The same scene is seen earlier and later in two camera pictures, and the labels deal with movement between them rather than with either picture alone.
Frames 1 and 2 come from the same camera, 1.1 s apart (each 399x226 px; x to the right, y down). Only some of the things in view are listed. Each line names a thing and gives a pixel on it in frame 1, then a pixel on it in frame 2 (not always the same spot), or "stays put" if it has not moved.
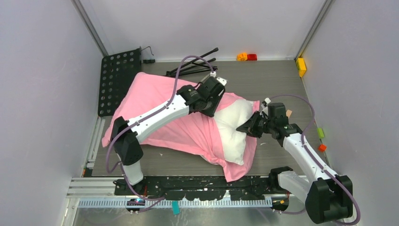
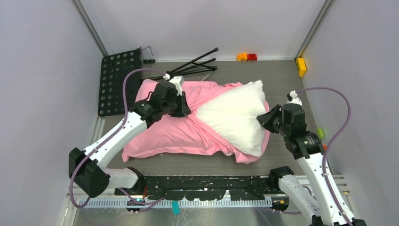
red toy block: (251, 57) stays put
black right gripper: (250, 126) to (266, 119)
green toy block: (320, 133) stays put
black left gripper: (210, 112) to (183, 109)
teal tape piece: (176, 208) stays put
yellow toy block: (301, 65) stays put
